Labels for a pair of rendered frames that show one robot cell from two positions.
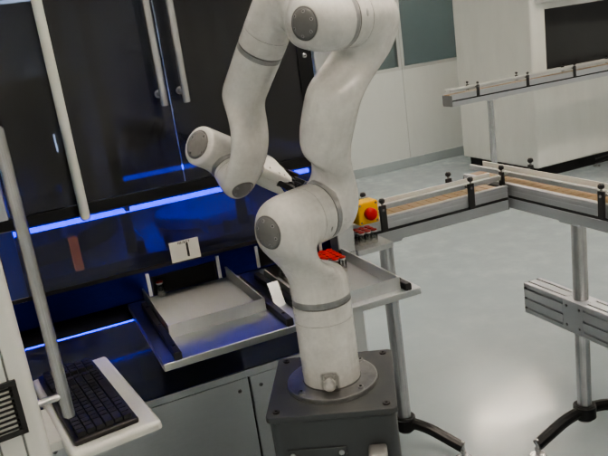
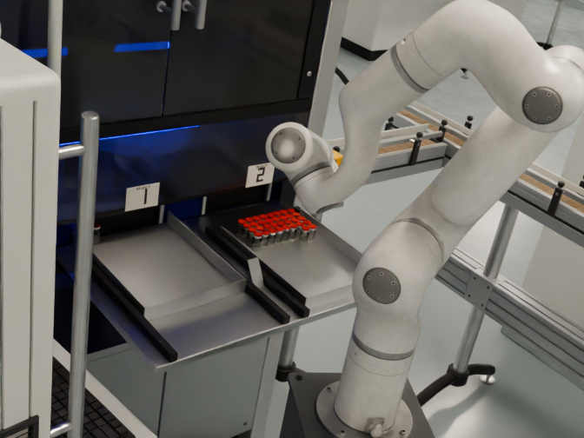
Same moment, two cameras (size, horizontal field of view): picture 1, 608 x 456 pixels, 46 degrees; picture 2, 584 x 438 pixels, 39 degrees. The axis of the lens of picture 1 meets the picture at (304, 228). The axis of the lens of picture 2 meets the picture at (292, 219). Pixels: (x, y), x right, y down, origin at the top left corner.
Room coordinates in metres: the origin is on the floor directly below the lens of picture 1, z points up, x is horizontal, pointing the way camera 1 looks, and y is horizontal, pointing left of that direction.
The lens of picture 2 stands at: (0.28, 0.64, 1.92)
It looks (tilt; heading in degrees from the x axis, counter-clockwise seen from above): 28 degrees down; 338
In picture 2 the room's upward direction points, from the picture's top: 11 degrees clockwise
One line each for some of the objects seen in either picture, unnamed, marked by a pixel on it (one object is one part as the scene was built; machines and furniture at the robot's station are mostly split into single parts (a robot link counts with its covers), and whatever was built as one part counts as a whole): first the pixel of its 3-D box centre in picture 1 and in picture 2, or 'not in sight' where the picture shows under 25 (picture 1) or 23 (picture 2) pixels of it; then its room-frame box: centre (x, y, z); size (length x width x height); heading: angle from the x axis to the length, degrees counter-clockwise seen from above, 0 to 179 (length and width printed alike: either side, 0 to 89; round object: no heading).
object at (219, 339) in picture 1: (268, 299); (234, 269); (1.87, 0.13, 0.87); 0.70 x 0.48 x 0.02; 111
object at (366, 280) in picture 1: (328, 279); (302, 255); (1.88, -0.05, 0.90); 0.34 x 0.26 x 0.04; 21
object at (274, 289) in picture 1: (283, 299); (268, 284); (1.74, 0.08, 0.91); 0.14 x 0.03 x 0.06; 22
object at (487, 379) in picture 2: (584, 420); (454, 383); (2.28, -0.92, 0.07); 0.50 x 0.08 x 0.14; 111
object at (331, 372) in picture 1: (327, 340); (373, 378); (1.36, -0.01, 0.95); 0.19 x 0.19 x 0.18
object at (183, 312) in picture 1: (201, 299); (157, 261); (1.87, 0.31, 0.90); 0.34 x 0.26 x 0.04; 21
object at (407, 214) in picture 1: (418, 206); (360, 154); (2.43, -0.41, 0.92); 0.69 x 0.16 x 0.16; 111
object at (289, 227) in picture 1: (302, 249); (391, 293); (1.33, 0.01, 1.16); 0.19 x 0.12 x 0.24; 136
